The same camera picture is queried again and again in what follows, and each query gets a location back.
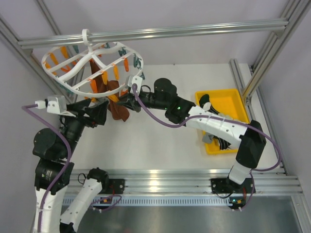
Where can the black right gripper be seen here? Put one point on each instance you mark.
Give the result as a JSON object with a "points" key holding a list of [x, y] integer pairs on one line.
{"points": [[132, 102]]}

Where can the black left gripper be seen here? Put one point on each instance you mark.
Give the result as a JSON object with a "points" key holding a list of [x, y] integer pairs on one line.
{"points": [[98, 113]]}

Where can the white round clip hanger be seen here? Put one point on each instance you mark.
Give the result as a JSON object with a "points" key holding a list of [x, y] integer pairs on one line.
{"points": [[116, 61]]}

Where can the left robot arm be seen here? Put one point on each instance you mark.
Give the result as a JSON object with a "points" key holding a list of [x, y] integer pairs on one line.
{"points": [[55, 147]]}

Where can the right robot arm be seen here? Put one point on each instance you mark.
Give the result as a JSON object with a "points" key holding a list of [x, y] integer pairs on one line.
{"points": [[167, 108]]}

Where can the yellow plastic tray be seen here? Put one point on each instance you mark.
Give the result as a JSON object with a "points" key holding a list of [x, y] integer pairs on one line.
{"points": [[229, 104]]}

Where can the aluminium top crossbar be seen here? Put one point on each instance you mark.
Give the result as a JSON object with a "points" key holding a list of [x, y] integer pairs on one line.
{"points": [[86, 37]]}

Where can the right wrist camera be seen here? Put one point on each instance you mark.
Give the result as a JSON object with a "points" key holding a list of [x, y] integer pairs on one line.
{"points": [[131, 80]]}

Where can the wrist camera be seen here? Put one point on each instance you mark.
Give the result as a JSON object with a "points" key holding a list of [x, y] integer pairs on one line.
{"points": [[56, 104], [131, 80]]}

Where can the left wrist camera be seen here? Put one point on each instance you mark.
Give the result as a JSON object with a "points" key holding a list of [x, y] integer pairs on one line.
{"points": [[56, 104]]}

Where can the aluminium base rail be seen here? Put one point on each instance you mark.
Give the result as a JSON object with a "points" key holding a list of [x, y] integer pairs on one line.
{"points": [[198, 182]]}

